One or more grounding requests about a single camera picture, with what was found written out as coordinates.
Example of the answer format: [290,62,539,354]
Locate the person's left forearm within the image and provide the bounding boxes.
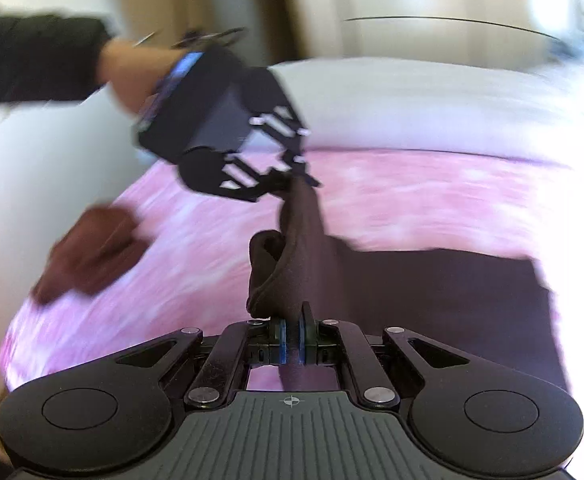
[0,12,175,117]

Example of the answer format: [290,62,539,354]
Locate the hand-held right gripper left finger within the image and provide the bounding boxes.
[117,317,289,408]

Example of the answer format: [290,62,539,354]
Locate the reddish brown cloth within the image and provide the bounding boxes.
[32,203,150,306]

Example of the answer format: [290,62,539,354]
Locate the pink rose print blanket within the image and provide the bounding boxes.
[0,147,584,393]

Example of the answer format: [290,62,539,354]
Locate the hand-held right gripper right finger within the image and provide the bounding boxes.
[298,302,470,408]

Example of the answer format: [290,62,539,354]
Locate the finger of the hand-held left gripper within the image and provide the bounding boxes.
[248,104,311,157]
[219,151,324,204]

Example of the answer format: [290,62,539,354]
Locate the dark brown t-shirt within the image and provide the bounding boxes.
[246,177,570,396]

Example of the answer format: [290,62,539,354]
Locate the white striped bedding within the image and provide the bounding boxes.
[267,57,584,171]

